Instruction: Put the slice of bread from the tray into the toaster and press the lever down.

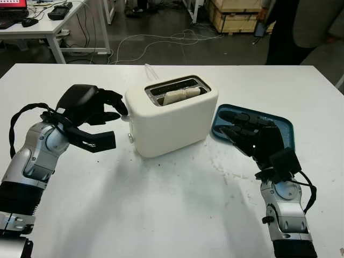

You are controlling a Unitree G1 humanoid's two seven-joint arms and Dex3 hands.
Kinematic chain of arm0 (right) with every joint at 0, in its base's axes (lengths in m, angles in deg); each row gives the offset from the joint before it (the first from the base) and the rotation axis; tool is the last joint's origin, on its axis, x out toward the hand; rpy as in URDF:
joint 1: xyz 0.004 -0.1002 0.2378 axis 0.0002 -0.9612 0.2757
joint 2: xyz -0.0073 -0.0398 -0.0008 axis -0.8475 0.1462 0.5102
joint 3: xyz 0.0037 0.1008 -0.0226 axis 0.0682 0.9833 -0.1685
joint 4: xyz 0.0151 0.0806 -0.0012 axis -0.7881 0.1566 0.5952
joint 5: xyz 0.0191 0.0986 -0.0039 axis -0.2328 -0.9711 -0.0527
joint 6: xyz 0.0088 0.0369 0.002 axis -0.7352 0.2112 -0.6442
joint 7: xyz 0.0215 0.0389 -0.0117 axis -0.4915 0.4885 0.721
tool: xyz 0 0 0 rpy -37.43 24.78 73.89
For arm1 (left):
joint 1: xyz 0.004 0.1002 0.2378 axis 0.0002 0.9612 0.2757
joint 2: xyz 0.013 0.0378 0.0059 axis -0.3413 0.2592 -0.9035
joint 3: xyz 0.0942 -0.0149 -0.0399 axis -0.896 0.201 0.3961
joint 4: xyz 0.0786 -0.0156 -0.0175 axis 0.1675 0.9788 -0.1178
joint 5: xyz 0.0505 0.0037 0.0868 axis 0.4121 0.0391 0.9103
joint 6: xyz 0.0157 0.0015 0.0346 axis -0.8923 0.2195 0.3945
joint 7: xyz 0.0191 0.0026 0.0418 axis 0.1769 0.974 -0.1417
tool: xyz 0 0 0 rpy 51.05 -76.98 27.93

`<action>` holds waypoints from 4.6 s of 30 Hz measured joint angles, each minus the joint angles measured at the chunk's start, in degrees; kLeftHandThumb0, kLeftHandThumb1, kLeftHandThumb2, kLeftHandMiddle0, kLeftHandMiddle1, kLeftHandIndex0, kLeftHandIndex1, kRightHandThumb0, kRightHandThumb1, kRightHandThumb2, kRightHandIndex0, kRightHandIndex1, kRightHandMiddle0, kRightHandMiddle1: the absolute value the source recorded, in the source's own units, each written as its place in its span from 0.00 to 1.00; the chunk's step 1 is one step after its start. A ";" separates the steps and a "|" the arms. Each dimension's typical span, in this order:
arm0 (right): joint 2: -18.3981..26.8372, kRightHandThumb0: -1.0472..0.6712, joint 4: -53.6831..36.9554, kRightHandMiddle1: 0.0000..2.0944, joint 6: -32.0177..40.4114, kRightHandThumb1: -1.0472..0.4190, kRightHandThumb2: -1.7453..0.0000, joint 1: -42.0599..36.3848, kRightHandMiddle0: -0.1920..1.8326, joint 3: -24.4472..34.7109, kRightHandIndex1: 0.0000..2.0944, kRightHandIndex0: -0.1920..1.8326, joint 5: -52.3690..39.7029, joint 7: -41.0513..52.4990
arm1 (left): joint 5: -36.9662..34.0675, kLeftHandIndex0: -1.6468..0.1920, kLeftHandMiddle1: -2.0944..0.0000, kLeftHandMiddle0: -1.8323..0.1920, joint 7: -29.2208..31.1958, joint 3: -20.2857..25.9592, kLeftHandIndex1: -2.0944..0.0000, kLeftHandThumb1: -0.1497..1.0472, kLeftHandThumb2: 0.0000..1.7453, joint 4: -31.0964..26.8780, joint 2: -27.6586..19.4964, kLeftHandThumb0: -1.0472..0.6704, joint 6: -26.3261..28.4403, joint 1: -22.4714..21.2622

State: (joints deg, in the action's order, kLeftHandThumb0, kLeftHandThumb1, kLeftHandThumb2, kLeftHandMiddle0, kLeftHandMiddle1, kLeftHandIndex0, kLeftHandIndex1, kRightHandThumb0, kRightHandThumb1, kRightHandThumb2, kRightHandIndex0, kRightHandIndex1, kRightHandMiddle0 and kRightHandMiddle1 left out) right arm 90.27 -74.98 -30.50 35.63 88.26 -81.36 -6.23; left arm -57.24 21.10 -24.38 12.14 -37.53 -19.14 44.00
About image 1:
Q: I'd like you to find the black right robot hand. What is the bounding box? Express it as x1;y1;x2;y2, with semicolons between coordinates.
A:
218;111;286;170

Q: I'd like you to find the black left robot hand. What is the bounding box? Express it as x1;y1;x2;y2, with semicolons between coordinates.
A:
55;84;129;128

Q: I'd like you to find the cream white two-slot toaster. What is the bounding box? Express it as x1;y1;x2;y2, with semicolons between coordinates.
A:
120;75;219;159

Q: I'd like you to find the white bread slice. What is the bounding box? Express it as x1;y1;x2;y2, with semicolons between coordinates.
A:
163;87;202;105

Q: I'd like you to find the blue rectangular tray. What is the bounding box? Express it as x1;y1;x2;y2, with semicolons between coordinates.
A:
211;104;296;155

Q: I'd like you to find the white office desk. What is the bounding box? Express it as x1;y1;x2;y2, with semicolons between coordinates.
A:
0;0;112;65

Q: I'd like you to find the black handheld device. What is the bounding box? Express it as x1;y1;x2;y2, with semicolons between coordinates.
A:
47;2;73;20

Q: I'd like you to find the white-legged desk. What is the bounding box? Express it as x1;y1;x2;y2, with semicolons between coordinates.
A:
103;0;213;25

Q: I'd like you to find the person with dark shoes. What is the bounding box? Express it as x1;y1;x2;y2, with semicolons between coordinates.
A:
125;0;159;18

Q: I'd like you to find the black laptop with red screen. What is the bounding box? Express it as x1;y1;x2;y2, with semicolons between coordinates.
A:
0;0;29;30

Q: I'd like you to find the person in beige jacket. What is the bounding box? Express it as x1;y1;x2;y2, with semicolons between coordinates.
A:
256;0;344;66

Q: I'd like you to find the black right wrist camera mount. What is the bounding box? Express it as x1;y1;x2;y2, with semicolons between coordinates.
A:
254;149;302;185

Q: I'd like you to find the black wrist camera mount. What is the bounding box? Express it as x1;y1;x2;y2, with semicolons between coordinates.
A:
254;149;302;185
40;111;117;154

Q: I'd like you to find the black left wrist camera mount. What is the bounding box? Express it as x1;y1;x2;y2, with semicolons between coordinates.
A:
40;111;117;154

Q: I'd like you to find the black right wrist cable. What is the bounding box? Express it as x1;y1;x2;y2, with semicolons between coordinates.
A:
291;169;317;214

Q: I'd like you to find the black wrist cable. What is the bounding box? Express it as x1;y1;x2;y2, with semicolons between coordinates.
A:
9;103;60;158
291;169;317;214

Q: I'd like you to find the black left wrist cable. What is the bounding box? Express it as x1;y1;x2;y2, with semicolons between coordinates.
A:
9;103;60;158

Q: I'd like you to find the white toaster power cord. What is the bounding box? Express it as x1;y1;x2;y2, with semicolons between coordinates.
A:
144;63;158;81

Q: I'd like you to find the white floor cable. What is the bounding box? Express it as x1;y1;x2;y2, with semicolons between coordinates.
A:
109;28;224;65

